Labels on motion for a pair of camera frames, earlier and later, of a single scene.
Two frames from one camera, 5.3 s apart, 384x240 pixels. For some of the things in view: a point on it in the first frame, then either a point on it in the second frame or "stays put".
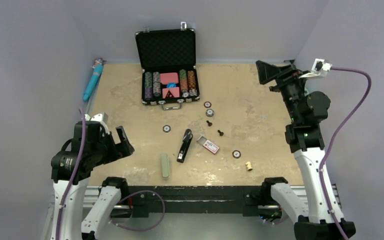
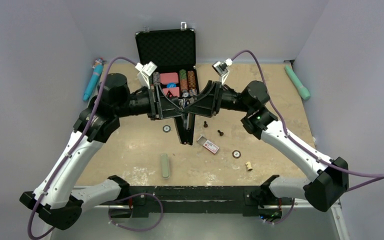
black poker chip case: x=168 y=57 stays put
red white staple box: x=208 y=145 stays put
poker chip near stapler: x=166 y=128 stays put
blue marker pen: x=97 y=69 stays put
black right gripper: x=268 y=72 → x=207 y=102
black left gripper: x=119 y=150 → x=160 y=106
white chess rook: x=249 y=168 stays put
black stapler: x=187 y=140 → x=185 y=126
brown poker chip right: x=236 y=154 stays put
